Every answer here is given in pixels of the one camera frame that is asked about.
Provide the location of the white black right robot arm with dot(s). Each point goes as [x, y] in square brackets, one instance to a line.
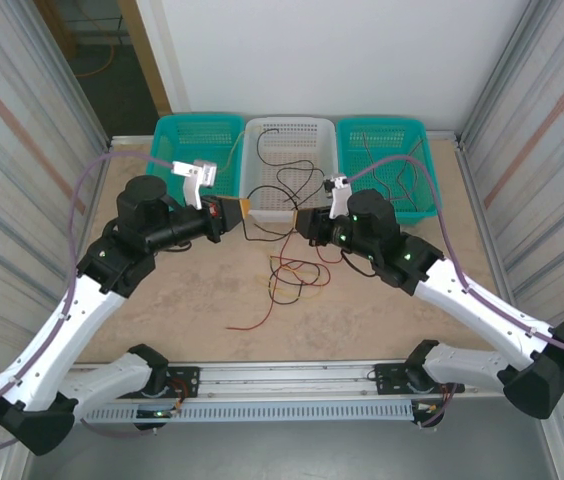
[487, 310]

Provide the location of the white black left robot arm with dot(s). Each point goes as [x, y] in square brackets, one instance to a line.
[62, 325]

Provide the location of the white plastic basket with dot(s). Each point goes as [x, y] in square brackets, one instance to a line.
[307, 145]

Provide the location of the teal plastic basket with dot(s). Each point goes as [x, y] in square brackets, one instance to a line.
[387, 140]
[187, 140]

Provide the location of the wooden furniture piece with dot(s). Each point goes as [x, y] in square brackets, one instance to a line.
[59, 25]

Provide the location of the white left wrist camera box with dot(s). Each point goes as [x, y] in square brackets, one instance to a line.
[207, 172]

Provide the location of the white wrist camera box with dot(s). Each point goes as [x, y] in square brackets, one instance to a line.
[338, 187]
[207, 172]

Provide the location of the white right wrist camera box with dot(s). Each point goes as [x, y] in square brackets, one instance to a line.
[338, 187]

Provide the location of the aluminium mounting rail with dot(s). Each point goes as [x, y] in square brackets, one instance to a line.
[287, 380]

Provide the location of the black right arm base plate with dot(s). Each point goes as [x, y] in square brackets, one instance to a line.
[389, 375]

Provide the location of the wooden door frame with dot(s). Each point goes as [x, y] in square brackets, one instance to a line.
[144, 50]

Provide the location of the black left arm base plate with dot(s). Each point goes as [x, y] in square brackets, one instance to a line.
[184, 375]

